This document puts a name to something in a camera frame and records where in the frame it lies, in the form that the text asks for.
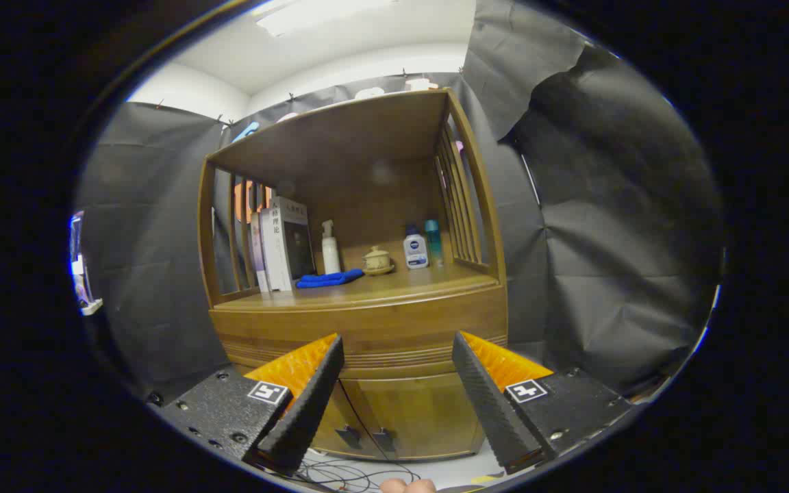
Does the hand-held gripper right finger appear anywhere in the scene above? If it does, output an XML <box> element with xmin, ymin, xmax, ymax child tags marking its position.
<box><xmin>451</xmin><ymin>331</ymin><xmax>634</xmax><ymax>475</ymax></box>

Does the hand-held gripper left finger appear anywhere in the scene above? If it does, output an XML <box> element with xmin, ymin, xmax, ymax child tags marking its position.
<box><xmin>158</xmin><ymin>333</ymin><xmax>345</xmax><ymax>475</ymax></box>

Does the wooden drawer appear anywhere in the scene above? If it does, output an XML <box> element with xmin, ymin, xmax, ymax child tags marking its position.
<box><xmin>211</xmin><ymin>284</ymin><xmax>509</xmax><ymax>377</ymax></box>

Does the wooden cabinet door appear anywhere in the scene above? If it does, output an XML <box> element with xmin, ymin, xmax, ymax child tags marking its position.
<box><xmin>309</xmin><ymin>380</ymin><xmax>390</xmax><ymax>461</ymax></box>
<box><xmin>340</xmin><ymin>372</ymin><xmax>486</xmax><ymax>461</ymax></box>

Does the wooden countertop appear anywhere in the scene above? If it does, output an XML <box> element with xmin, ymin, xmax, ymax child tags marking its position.
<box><xmin>215</xmin><ymin>264</ymin><xmax>505</xmax><ymax>312</ymax></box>

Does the wooden cabinet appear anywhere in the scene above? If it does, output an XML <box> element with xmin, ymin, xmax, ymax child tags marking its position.
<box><xmin>196</xmin><ymin>88</ymin><xmax>510</xmax><ymax>461</ymax></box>

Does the blue folded cloth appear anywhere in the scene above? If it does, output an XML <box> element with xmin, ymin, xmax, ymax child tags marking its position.
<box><xmin>297</xmin><ymin>268</ymin><xmax>365</xmax><ymax>289</ymax></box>

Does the white pump bottle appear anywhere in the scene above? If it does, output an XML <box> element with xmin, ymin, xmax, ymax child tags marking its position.
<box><xmin>321</xmin><ymin>219</ymin><xmax>342</xmax><ymax>276</ymax></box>

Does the thin white book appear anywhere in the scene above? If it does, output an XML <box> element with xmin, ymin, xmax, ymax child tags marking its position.
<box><xmin>260</xmin><ymin>207</ymin><xmax>279</xmax><ymax>293</ymax></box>

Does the beige lidded tea cup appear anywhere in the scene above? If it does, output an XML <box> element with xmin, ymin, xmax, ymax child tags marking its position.
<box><xmin>362</xmin><ymin>246</ymin><xmax>395</xmax><ymax>276</ymax></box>

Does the thin purple book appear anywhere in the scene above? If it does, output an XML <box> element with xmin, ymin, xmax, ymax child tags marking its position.
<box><xmin>251</xmin><ymin>212</ymin><xmax>268</xmax><ymax>294</ymax></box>

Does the thick white book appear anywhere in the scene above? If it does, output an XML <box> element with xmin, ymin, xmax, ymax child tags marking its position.
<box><xmin>268</xmin><ymin>197</ymin><xmax>316</xmax><ymax>292</ymax></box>

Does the white lotion bottle blue cap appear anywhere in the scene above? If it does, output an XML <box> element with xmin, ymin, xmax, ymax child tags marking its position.
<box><xmin>403</xmin><ymin>225</ymin><xmax>429</xmax><ymax>270</ymax></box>

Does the teal bottle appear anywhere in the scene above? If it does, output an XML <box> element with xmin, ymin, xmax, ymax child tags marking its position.
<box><xmin>425</xmin><ymin>219</ymin><xmax>444</xmax><ymax>268</ymax></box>

